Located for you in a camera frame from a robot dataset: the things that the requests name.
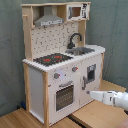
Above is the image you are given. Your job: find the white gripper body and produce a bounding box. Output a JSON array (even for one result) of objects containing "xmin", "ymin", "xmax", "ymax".
[{"xmin": 89, "ymin": 91, "xmax": 116, "ymax": 106}]

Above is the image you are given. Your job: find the white oven door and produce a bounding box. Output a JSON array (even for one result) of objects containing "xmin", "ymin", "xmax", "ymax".
[{"xmin": 49, "ymin": 79, "xmax": 81, "ymax": 123}]

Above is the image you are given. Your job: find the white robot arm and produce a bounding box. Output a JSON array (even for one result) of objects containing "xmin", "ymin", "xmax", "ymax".
[{"xmin": 89, "ymin": 90, "xmax": 128, "ymax": 111}]

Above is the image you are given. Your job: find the wooden toy kitchen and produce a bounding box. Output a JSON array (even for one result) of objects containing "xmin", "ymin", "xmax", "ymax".
[{"xmin": 22, "ymin": 2, "xmax": 105, "ymax": 127}]

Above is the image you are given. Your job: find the right red stove knob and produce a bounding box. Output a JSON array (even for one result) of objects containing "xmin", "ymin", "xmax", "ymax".
[{"xmin": 72, "ymin": 67, "xmax": 78, "ymax": 72}]

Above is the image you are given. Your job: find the red stove knob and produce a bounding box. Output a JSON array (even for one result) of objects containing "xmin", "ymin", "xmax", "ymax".
[
  {"xmin": 72, "ymin": 67, "xmax": 78, "ymax": 72},
  {"xmin": 54, "ymin": 73, "xmax": 60, "ymax": 79}
]

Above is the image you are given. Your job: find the grey toy sink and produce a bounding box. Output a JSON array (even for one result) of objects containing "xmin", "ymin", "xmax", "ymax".
[{"xmin": 65, "ymin": 47, "xmax": 95, "ymax": 56}]

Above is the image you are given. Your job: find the left red stove knob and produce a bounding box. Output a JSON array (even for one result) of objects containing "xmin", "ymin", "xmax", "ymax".
[{"xmin": 54, "ymin": 73, "xmax": 60, "ymax": 79}]

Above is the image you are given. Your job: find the black toy faucet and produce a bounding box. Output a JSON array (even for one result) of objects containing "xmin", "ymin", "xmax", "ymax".
[{"xmin": 67, "ymin": 33, "xmax": 82, "ymax": 49}]

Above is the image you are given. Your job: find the black toy stovetop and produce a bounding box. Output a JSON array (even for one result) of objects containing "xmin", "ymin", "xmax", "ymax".
[{"xmin": 34, "ymin": 53, "xmax": 71, "ymax": 66}]

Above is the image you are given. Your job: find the toy microwave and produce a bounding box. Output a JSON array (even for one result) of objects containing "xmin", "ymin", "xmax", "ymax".
[{"xmin": 67, "ymin": 3, "xmax": 90, "ymax": 21}]

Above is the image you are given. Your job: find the grey range hood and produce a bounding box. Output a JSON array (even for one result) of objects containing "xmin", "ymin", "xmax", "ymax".
[{"xmin": 34, "ymin": 6, "xmax": 64, "ymax": 27}]

